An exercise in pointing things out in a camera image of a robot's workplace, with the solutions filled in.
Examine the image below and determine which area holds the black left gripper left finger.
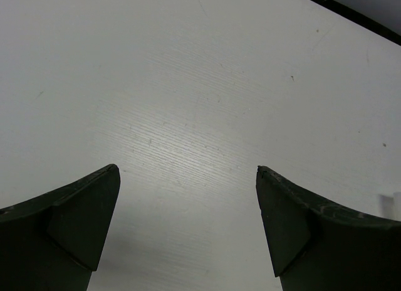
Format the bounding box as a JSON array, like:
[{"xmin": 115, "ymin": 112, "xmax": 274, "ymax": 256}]
[{"xmin": 1, "ymin": 164, "xmax": 120, "ymax": 290}]

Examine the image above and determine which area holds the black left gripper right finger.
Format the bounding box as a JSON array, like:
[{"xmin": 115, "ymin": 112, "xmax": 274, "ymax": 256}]
[{"xmin": 256, "ymin": 166, "xmax": 400, "ymax": 290}]

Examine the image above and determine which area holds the white plastic organizer tray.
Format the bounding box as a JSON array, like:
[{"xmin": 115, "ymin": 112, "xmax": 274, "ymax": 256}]
[{"xmin": 378, "ymin": 192, "xmax": 401, "ymax": 221}]

